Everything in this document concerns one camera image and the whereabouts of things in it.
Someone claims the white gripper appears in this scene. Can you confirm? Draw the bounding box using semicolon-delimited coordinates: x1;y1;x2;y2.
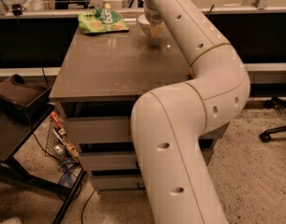
144;5;164;37

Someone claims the white bowl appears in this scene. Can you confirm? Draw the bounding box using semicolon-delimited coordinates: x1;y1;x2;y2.
137;15;151;37

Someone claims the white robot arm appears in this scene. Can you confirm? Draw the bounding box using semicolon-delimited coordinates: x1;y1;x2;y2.
131;0;250;224

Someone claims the green rice chip bag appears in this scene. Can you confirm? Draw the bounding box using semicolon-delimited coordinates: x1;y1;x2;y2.
78;8;129;35

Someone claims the orange fruit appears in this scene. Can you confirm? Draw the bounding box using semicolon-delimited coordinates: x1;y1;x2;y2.
189;67;194;79

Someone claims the grey drawer cabinet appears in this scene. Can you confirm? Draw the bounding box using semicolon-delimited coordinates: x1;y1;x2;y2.
49;11;231;194

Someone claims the black power adapter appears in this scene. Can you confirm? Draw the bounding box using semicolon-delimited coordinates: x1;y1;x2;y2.
12;4;22;16

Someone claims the black office chair base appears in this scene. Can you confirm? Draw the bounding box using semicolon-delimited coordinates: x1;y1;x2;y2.
259;96;286;143

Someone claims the black side table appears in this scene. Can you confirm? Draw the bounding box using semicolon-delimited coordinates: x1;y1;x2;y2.
0;104;86;224

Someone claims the wire basket with snacks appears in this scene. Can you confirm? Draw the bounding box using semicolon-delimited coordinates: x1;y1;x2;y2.
45;110;79;163

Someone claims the bottom drawer black handle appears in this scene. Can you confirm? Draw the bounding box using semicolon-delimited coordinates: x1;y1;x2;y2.
137;183;146;189

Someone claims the black floor cable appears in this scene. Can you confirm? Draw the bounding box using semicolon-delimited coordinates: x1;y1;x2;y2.
80;189;96;224

